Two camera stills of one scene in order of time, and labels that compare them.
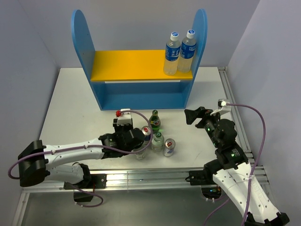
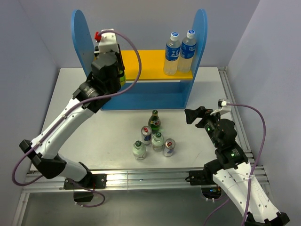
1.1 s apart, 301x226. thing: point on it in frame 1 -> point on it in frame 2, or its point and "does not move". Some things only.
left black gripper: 117,126 -> 119,58
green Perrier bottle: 155,122 does not move
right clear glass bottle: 158,142 does not move
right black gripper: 191,115 does not move
